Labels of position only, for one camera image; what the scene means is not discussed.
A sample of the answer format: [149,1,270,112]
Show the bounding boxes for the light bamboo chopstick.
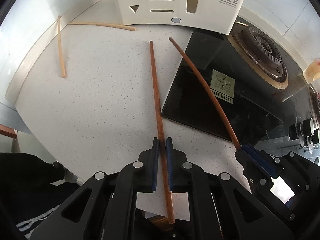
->
[68,22,137,31]

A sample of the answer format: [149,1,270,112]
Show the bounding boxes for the tan bamboo chopstick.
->
[57,15,67,78]

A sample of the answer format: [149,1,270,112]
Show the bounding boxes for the stove control knob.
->
[289,117,319,153]

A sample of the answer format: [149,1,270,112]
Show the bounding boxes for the reddish brown wooden chopstick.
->
[169,37,241,150]

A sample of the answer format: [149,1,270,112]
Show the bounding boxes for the right stove burner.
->
[309,85,320,128]

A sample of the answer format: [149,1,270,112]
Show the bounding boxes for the person's dark clothing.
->
[1,153,80,239]

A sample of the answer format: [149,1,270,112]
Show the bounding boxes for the white utensil holder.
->
[115,0,244,35]

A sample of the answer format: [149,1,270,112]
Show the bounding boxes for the black glass gas stove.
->
[160,21,320,160]

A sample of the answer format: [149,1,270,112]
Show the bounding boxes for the left stove burner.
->
[227,21,289,90]

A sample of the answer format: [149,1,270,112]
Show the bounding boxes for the plastic drink cup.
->
[303,58,320,83]

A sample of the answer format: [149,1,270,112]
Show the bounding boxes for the stove burner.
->
[309,85,320,128]
[227,21,289,90]

